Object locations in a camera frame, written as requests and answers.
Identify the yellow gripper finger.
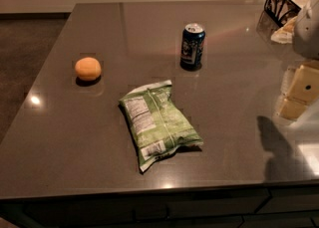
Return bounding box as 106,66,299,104
277,60,319,120

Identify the blue pepsi can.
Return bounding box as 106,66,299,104
180,23,205,71

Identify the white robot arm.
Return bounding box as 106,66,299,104
276,0,319,122

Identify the cream napkin stack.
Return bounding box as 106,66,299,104
271,17,297,44

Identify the green chip bag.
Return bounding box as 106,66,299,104
119,80,203,173

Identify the orange fruit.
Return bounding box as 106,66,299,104
75,57,102,82

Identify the black wire basket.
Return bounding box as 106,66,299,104
264,0,309,27

